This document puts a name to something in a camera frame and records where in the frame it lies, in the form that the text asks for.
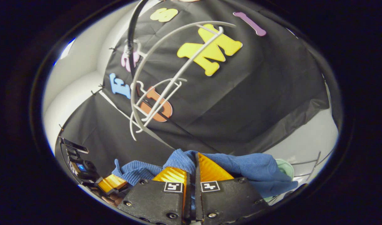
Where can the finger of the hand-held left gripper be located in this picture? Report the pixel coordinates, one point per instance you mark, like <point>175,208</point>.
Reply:
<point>112,182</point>

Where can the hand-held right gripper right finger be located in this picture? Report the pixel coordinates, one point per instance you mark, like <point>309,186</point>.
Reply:
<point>228,200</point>

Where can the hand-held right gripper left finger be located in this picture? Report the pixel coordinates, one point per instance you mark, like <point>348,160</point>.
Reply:
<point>156,200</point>

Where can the black backdrop cloth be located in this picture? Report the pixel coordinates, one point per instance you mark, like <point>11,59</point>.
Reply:
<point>240,93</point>

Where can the white tape wrap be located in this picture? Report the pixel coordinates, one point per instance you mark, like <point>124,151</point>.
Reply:
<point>130,48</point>

